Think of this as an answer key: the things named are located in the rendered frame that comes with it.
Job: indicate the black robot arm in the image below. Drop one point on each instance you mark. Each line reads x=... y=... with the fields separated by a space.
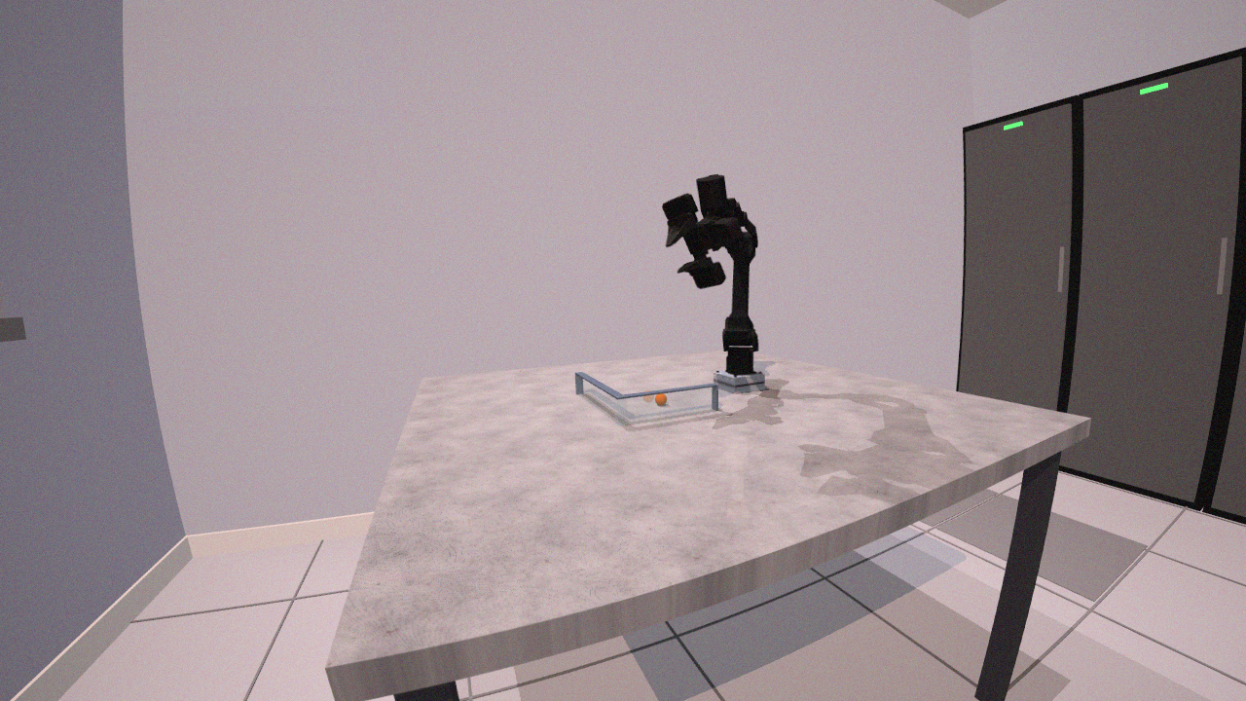
x=728 y=218

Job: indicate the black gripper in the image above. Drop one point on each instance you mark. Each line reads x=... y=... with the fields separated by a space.
x=682 y=222

